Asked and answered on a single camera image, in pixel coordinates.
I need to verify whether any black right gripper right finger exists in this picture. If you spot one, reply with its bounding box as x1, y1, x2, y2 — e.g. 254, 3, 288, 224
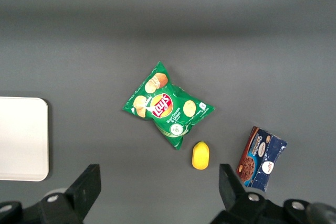
212, 164, 285, 224

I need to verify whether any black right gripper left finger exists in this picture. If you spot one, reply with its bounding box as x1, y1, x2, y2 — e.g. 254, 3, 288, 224
23, 164, 102, 224

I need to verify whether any blue chocolate cookie box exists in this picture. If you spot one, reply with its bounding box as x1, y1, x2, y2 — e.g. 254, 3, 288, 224
235, 125, 288, 194

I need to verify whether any pale pink plastic tray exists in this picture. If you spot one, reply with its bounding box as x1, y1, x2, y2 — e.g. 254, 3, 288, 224
0, 97, 50, 182

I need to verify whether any yellow lemon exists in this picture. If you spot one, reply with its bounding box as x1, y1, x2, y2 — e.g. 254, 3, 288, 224
191, 141, 211, 170

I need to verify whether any green chips bag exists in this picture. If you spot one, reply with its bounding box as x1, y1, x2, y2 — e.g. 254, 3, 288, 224
121, 60, 216, 151

